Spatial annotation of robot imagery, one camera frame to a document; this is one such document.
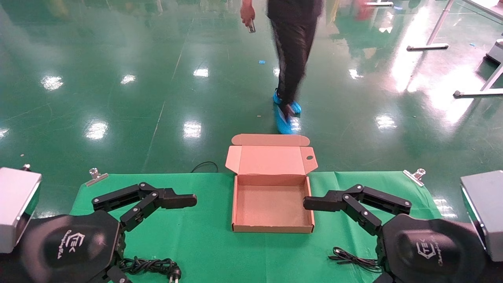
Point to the person's bare hand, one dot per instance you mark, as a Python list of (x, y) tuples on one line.
[(247, 13)]

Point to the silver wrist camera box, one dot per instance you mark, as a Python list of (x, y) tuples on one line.
[(15, 204), (485, 212)]

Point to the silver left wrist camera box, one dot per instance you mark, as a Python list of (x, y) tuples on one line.
[(15, 204)]

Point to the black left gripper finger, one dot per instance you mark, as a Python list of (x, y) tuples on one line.
[(178, 200)]

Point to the green table cloth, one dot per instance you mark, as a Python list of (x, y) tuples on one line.
[(196, 239)]

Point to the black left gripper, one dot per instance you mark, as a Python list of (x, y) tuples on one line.
[(70, 247)]

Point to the white table leg frame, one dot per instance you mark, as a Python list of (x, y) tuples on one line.
[(479, 93), (428, 46)]

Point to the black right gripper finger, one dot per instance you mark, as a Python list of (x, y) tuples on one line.
[(322, 202)]

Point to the person in black clothes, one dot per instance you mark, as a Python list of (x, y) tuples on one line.
[(292, 47)]

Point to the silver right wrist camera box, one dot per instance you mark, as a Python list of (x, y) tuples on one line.
[(485, 212)]

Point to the open brown cardboard box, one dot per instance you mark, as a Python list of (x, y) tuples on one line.
[(271, 204)]

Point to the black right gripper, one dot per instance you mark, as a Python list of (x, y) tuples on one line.
[(432, 251)]

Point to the silver metal binder clip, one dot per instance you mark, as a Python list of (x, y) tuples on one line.
[(95, 179), (413, 177)]

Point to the white table foot bar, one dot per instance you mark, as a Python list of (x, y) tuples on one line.
[(379, 4)]

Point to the blue shoe cover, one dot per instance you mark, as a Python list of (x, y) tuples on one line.
[(283, 124), (295, 107)]

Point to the grey machine base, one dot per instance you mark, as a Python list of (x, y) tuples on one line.
[(496, 51)]

